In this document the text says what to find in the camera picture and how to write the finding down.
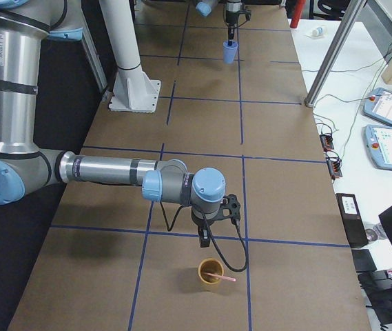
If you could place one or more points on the orange black adapter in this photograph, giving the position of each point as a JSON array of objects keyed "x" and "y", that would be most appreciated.
[
  {"x": 327, "y": 142},
  {"x": 334, "y": 167}
]

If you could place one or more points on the upper orange black adapter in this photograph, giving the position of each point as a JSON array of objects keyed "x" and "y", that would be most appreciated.
[{"x": 327, "y": 142}]

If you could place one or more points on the lower teach pendant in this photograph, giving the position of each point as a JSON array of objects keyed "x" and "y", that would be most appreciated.
[{"x": 378, "y": 140}]

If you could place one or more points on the upper teach pendant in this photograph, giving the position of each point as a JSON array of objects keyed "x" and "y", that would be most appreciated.
[{"x": 378, "y": 106}]

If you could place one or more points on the pink chopstick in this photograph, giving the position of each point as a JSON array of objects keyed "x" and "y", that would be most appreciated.
[{"x": 219, "y": 276}]

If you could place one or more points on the teach pendant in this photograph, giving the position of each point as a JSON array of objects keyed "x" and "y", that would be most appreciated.
[
  {"x": 378, "y": 106},
  {"x": 378, "y": 140}
]

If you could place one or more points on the blue ribbed cup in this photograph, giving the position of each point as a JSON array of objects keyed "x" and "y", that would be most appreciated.
[{"x": 229, "y": 51}]

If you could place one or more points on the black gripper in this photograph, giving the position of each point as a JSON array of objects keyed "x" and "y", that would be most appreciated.
[
  {"x": 200, "y": 223},
  {"x": 231, "y": 16}
]

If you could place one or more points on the aluminium frame post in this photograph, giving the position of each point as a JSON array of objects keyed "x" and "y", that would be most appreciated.
[{"x": 343, "y": 31}]

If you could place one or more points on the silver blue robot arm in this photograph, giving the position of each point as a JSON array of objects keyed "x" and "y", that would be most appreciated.
[
  {"x": 25, "y": 168},
  {"x": 205, "y": 8}
]

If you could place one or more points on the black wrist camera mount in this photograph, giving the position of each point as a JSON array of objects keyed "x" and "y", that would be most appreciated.
[{"x": 229, "y": 209}]

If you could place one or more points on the black box with label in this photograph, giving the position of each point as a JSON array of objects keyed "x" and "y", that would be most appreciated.
[{"x": 351, "y": 220}]

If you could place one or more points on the aluminium rail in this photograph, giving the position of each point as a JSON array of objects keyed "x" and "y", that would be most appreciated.
[{"x": 93, "y": 60}]

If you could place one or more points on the white bottle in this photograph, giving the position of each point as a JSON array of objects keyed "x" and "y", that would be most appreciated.
[{"x": 319, "y": 32}]

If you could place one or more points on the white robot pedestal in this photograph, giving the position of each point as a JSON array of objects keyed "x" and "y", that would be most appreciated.
[{"x": 133, "y": 90}]

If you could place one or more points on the red cylinder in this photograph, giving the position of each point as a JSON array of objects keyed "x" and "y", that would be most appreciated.
[{"x": 297, "y": 13}]

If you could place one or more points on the yellow cup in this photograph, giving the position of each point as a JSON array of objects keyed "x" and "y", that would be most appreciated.
[{"x": 208, "y": 270}]

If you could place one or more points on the lower orange black adapter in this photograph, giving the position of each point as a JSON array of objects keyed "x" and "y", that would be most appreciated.
[{"x": 334, "y": 167}]

